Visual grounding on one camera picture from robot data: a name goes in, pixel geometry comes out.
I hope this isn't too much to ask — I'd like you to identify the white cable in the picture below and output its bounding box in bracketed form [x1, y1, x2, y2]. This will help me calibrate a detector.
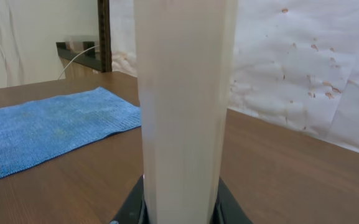
[57, 44, 100, 81]

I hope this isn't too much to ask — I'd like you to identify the white pipette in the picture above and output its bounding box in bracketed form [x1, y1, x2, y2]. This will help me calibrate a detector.
[133, 0, 239, 224]

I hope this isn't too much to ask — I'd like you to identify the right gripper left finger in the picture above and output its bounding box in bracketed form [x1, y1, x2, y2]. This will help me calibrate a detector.
[110, 175, 146, 224]

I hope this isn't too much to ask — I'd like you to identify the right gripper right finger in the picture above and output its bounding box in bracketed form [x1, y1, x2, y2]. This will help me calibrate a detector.
[212, 177, 254, 224]

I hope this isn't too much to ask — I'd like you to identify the dark wooden frame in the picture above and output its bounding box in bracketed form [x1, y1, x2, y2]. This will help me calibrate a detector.
[55, 0, 113, 73]

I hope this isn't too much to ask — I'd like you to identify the blue cloth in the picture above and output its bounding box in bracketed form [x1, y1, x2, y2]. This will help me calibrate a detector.
[0, 86, 142, 180]

